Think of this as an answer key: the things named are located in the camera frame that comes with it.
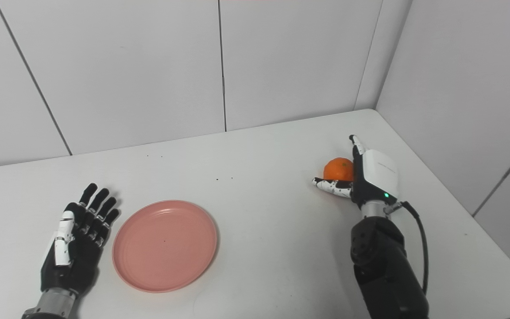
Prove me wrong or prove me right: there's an orange fruit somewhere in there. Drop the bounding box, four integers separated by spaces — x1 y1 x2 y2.
323 157 354 182

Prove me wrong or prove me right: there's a pink round plate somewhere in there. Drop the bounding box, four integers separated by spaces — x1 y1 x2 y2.
112 200 218 294

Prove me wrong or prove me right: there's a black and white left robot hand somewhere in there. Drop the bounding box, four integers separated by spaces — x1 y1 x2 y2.
40 183 120 296

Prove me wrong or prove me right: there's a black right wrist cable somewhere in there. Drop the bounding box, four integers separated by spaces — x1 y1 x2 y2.
386 201 429 295

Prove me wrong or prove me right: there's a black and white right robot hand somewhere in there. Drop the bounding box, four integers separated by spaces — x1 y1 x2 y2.
312 135 400 210

